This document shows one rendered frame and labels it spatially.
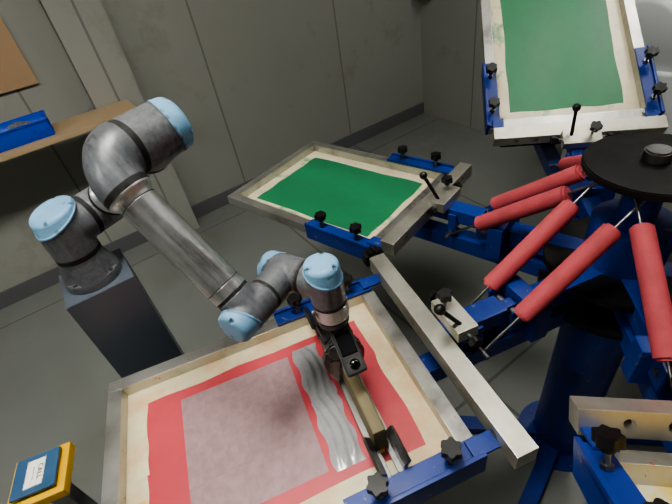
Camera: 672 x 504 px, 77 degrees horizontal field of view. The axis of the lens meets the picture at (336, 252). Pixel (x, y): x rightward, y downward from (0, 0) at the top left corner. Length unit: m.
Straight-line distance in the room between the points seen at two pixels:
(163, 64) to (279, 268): 2.77
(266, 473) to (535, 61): 1.80
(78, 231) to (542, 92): 1.71
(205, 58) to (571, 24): 2.44
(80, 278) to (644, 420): 1.28
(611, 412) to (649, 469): 0.09
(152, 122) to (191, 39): 2.66
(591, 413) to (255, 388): 0.76
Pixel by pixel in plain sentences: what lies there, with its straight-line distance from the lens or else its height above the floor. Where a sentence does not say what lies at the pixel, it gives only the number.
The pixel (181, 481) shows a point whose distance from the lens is 1.14.
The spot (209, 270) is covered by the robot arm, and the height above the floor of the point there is 1.41.
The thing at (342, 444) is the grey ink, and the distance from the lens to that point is 1.05.
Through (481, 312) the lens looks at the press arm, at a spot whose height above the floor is 1.04.
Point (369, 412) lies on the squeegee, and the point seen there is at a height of 1.06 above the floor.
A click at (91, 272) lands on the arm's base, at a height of 1.25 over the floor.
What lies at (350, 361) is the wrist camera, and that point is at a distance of 0.93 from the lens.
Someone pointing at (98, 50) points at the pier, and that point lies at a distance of 3.25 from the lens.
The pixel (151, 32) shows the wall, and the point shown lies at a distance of 3.48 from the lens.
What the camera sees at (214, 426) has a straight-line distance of 1.18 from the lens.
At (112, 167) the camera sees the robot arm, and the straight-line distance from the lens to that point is 0.86.
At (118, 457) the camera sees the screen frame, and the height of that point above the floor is 0.99.
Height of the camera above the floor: 1.90
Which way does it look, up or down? 39 degrees down
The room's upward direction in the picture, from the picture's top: 11 degrees counter-clockwise
